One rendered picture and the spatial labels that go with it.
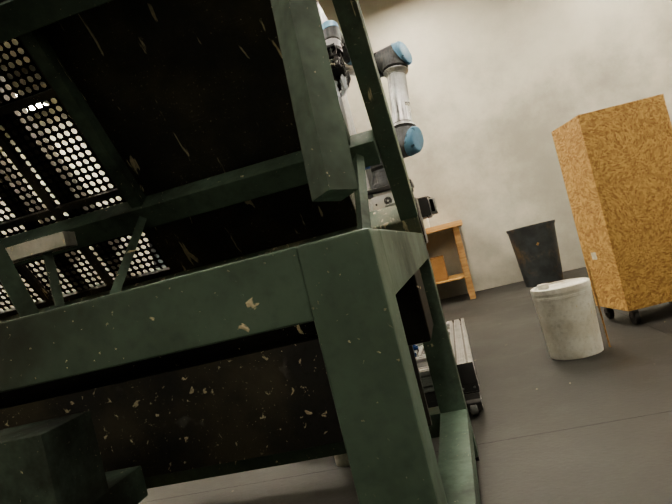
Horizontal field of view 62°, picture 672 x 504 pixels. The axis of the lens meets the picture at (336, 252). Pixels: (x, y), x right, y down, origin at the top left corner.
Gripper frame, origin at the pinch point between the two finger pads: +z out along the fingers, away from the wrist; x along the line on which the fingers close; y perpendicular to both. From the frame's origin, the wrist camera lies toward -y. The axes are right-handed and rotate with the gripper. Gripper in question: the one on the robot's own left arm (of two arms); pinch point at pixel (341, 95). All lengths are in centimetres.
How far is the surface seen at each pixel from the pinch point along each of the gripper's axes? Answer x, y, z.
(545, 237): 114, -414, -121
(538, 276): 98, -434, -88
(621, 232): 116, -165, 6
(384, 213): 5.8, -12.8, 46.2
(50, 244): -76, 48, 66
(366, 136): 9.5, 21.7, 39.9
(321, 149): 15, 100, 105
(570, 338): 69, -142, 66
